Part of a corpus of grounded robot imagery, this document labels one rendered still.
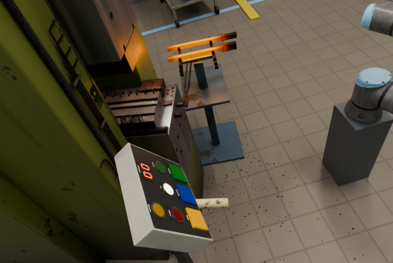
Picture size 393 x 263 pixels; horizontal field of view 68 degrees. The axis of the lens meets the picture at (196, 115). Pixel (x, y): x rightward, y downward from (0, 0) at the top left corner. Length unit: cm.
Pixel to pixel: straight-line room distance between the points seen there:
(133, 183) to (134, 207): 8
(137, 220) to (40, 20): 65
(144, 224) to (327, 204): 155
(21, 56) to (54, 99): 16
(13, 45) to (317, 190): 195
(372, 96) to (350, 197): 81
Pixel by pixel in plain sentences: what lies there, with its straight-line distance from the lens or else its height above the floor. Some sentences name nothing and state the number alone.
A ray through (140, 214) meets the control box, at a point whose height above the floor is 119.
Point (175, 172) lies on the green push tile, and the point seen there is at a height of 103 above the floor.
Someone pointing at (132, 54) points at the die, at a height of 132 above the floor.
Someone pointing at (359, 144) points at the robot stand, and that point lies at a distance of 193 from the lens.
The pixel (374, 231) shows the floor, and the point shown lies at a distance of 219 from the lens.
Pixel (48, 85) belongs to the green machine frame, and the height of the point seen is 146.
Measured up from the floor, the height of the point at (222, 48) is 93.
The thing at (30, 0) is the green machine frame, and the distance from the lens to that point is 101.
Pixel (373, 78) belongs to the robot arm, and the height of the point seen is 87.
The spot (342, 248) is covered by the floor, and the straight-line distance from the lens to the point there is 210.
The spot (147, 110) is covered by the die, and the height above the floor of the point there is 99.
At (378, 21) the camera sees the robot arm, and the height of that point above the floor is 131.
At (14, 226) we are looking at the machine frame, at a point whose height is 80.
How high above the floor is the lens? 193
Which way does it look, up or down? 45 degrees down
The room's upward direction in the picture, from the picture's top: 15 degrees counter-clockwise
